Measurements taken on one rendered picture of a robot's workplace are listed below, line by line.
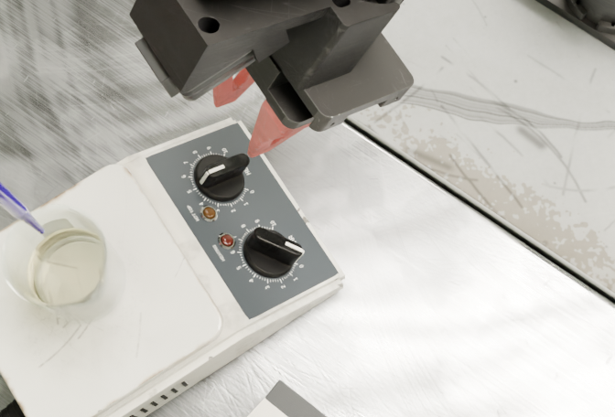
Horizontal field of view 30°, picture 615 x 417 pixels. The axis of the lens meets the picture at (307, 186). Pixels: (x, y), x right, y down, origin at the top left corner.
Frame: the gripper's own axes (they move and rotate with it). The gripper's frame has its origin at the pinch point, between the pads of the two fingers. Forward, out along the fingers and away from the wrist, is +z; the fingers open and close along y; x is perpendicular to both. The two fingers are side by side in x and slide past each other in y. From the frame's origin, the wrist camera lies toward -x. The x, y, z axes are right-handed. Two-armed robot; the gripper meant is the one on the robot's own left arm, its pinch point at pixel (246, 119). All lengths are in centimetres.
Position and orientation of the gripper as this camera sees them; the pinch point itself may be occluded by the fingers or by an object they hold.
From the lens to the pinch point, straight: 63.8
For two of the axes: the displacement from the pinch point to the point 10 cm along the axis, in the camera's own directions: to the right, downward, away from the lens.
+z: -4.2, 5.0, 7.6
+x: 7.3, -3.2, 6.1
